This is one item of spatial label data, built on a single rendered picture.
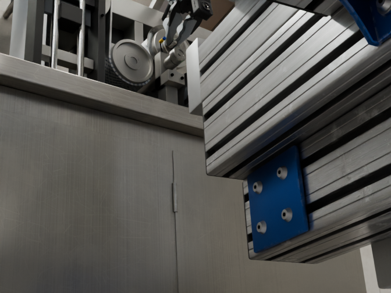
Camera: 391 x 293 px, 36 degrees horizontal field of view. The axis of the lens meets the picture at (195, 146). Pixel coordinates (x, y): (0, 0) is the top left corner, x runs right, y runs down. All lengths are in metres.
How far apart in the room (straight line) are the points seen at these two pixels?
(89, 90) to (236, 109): 0.49
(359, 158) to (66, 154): 0.61
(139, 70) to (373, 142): 1.10
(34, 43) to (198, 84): 0.61
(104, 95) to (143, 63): 0.50
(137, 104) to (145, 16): 1.05
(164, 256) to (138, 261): 0.06
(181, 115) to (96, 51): 0.28
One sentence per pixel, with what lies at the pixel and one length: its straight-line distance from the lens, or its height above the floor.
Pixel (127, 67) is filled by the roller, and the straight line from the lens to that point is 1.54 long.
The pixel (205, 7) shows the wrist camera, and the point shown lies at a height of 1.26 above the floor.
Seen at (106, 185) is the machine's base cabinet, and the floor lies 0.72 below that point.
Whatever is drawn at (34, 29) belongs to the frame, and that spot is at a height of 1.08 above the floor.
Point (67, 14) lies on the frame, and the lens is 1.35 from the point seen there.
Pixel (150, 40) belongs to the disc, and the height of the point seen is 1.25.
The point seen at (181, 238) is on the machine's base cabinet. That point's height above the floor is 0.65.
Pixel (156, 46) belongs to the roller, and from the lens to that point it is 1.61.
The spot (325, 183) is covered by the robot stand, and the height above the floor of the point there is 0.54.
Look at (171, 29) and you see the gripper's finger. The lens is 1.59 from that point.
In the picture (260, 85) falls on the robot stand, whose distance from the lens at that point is 0.59.
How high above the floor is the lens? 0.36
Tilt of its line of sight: 23 degrees up
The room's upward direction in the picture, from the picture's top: 3 degrees counter-clockwise
